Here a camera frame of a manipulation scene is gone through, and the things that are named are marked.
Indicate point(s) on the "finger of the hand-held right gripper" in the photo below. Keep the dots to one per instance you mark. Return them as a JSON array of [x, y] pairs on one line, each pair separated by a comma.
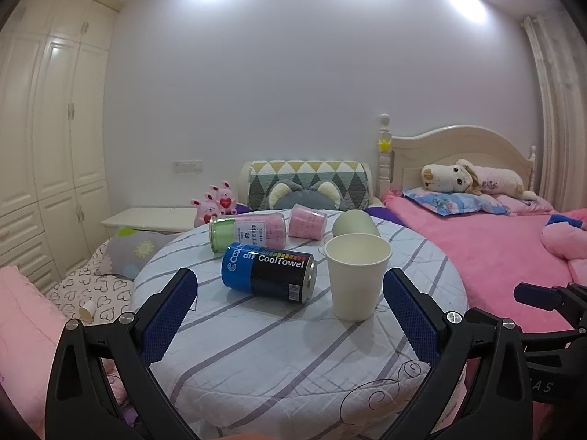
[[557, 300]]

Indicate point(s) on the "grey bear cushion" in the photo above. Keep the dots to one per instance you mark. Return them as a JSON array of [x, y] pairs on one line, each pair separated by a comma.
[[302, 197]]

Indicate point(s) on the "white wall socket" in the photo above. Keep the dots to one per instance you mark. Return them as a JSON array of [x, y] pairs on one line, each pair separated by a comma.
[[187, 166]]

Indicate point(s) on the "pink quilt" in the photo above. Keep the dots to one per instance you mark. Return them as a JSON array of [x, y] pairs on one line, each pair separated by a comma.
[[27, 325]]

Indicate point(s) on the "cream wardrobe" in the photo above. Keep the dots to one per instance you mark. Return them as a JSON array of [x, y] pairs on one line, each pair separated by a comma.
[[50, 146]]

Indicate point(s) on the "grey flower pillow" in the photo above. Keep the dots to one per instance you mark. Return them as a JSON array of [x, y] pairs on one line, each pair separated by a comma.
[[133, 250]]

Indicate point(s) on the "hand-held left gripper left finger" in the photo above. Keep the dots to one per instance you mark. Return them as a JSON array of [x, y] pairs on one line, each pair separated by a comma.
[[168, 312]]

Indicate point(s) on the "dog plush toy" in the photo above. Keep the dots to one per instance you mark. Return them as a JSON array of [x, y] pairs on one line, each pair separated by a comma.
[[463, 176]]

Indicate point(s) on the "triangle patterned quilted cushion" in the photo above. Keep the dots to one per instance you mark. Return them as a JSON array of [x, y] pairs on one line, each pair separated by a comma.
[[312, 174]]

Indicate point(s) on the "white curtain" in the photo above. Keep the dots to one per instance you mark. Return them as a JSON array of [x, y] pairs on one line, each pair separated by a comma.
[[557, 114]]

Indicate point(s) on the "blue printed pillow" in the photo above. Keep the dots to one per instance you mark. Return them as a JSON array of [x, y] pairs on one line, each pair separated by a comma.
[[454, 202]]

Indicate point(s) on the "clear tube with green lid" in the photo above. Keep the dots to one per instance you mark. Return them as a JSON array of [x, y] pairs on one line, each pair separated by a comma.
[[247, 233]]

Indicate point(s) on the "heart printed sheet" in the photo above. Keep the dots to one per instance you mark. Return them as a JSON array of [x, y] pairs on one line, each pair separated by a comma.
[[91, 284]]

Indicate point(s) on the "pink bunny plush toy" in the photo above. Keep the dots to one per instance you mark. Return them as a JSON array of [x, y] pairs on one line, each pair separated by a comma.
[[224, 199], [207, 211]]

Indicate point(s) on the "pink pillow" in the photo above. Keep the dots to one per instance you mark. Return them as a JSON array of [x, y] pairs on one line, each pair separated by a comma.
[[566, 238]]

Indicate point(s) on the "blue and black can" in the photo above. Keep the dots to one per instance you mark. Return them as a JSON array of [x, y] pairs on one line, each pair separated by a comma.
[[268, 272]]

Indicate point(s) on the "small pink cup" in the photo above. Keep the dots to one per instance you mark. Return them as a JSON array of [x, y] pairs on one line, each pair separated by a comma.
[[307, 222]]

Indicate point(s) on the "pale green cup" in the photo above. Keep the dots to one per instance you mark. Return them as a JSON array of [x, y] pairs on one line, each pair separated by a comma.
[[355, 223]]

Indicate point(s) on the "white nightstand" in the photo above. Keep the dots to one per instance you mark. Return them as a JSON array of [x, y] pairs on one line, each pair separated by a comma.
[[146, 220]]

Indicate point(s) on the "small paper cup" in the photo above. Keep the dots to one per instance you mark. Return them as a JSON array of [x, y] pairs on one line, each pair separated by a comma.
[[87, 310]]

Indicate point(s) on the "pink bed blanket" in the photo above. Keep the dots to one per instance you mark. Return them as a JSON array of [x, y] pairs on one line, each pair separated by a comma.
[[490, 256]]

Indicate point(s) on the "blue cloth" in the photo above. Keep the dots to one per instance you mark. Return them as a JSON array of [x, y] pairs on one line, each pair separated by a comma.
[[565, 220]]

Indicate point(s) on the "purple cloth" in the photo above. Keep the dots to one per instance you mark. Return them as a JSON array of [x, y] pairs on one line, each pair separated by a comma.
[[383, 214]]

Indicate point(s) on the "white paper cup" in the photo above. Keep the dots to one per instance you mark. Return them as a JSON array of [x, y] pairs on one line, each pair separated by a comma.
[[355, 279]]

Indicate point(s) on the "cream bed headboard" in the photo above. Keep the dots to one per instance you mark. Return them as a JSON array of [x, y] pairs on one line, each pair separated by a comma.
[[458, 151]]

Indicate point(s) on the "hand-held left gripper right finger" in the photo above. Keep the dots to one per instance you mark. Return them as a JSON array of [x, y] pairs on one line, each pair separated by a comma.
[[412, 321]]

